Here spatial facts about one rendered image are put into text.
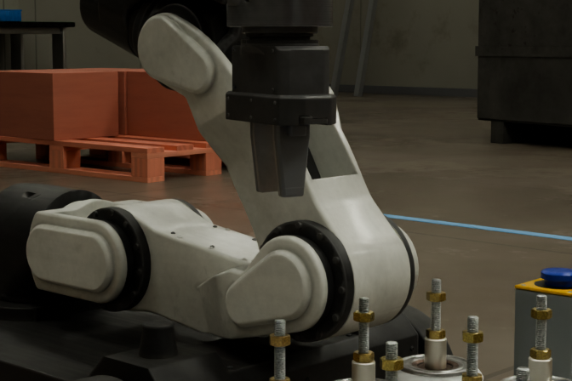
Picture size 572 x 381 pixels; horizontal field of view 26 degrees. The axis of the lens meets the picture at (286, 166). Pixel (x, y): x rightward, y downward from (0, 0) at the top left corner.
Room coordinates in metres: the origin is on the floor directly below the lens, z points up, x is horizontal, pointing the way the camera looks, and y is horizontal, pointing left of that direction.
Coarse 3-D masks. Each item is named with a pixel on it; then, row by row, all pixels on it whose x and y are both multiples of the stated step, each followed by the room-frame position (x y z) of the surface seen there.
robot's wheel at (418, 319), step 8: (408, 312) 1.71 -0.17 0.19; (416, 312) 1.72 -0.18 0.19; (416, 320) 1.70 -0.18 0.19; (424, 320) 1.71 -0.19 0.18; (416, 328) 1.68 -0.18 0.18; (424, 328) 1.69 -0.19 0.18; (424, 336) 1.68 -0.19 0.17; (424, 344) 1.67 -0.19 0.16; (448, 344) 1.70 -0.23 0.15; (424, 352) 1.67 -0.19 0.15; (448, 352) 1.69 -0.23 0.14
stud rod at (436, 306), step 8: (432, 280) 1.21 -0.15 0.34; (440, 280) 1.21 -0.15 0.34; (432, 288) 1.21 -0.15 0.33; (440, 288) 1.21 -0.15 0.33; (432, 304) 1.21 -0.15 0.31; (440, 304) 1.21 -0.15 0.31; (432, 312) 1.21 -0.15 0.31; (440, 312) 1.21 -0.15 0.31; (432, 320) 1.21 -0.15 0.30; (440, 320) 1.21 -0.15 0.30; (432, 328) 1.21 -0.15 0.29; (440, 328) 1.21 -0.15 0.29
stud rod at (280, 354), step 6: (276, 324) 1.03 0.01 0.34; (282, 324) 1.03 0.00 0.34; (276, 330) 1.03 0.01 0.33; (282, 330) 1.03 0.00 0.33; (276, 348) 1.03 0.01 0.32; (282, 348) 1.03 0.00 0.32; (276, 354) 1.03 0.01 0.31; (282, 354) 1.03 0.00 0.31; (276, 360) 1.03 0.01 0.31; (282, 360) 1.03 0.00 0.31; (276, 366) 1.03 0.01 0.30; (282, 366) 1.03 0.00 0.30; (276, 372) 1.03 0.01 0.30; (282, 372) 1.03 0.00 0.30; (276, 378) 1.03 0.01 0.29; (282, 378) 1.03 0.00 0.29
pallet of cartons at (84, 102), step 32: (0, 96) 5.55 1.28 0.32; (32, 96) 5.39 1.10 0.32; (64, 96) 5.34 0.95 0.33; (96, 96) 5.47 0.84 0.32; (128, 96) 5.59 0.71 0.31; (160, 96) 5.45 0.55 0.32; (0, 128) 5.55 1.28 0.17; (32, 128) 5.39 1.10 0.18; (64, 128) 5.33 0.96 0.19; (96, 128) 5.47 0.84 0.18; (128, 128) 5.60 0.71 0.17; (160, 128) 5.45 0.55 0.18; (192, 128) 5.30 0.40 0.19; (0, 160) 5.63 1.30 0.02; (64, 160) 5.27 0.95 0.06; (96, 160) 5.63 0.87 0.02; (128, 160) 5.54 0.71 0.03; (160, 160) 4.97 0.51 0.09; (192, 160) 5.22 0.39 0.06
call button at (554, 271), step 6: (546, 270) 1.31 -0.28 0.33; (552, 270) 1.31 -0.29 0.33; (558, 270) 1.31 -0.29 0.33; (564, 270) 1.31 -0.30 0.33; (570, 270) 1.31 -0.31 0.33; (546, 276) 1.30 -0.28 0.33; (552, 276) 1.30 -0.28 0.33; (558, 276) 1.30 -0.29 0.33; (564, 276) 1.30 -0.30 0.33; (570, 276) 1.30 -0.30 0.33; (546, 282) 1.31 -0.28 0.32; (552, 282) 1.30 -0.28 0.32; (558, 282) 1.30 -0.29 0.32; (564, 282) 1.30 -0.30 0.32; (570, 282) 1.30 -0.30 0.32
